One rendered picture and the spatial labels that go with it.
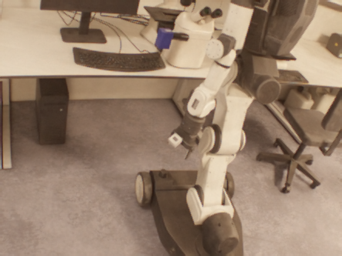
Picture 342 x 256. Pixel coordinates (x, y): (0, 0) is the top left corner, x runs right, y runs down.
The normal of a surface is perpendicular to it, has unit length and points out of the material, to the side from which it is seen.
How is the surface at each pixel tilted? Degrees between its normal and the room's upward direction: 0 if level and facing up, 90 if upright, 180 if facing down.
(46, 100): 90
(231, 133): 57
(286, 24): 85
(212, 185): 66
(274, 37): 85
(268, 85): 81
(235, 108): 71
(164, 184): 45
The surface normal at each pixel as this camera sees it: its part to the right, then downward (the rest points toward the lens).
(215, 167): 0.34, 0.29
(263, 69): 0.37, -0.23
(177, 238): 0.27, -0.76
